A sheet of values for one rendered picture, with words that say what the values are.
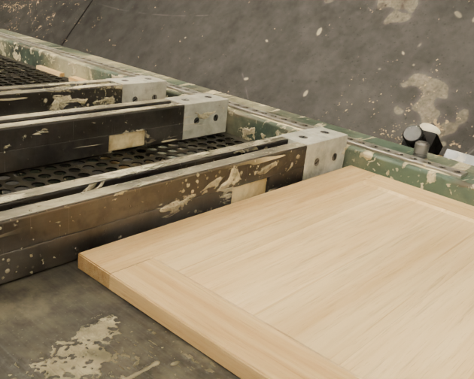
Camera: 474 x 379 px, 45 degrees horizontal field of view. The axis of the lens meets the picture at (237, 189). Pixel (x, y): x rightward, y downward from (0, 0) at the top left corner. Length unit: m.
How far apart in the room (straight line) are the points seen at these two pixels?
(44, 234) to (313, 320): 0.29
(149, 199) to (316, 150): 0.36
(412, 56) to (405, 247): 1.54
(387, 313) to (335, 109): 1.67
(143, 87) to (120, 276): 0.74
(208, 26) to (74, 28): 0.95
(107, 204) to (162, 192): 0.08
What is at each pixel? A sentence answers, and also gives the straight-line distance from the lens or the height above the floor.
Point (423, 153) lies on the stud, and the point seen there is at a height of 0.87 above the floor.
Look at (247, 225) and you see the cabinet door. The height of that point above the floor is 1.18.
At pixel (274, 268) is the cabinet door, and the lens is 0.65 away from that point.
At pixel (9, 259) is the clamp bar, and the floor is 1.42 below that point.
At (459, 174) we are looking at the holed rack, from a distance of 0.99.
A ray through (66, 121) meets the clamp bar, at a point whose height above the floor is 1.23.
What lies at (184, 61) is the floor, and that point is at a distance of 2.76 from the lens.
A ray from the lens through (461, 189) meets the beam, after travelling 0.97.
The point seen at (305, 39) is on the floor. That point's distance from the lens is 2.47.
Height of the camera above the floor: 1.79
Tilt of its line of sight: 53 degrees down
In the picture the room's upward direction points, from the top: 52 degrees counter-clockwise
